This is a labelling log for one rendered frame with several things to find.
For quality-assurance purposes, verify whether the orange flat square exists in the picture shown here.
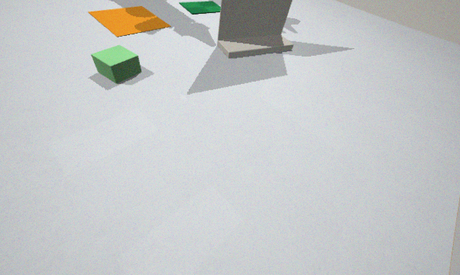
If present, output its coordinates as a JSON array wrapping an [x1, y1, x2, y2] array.
[[88, 6, 170, 37]]

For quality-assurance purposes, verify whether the green flat square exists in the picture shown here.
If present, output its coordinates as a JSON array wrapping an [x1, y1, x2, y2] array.
[[179, 2, 221, 15]]

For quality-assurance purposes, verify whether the green block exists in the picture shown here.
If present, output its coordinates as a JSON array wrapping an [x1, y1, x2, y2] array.
[[91, 44, 141, 83]]

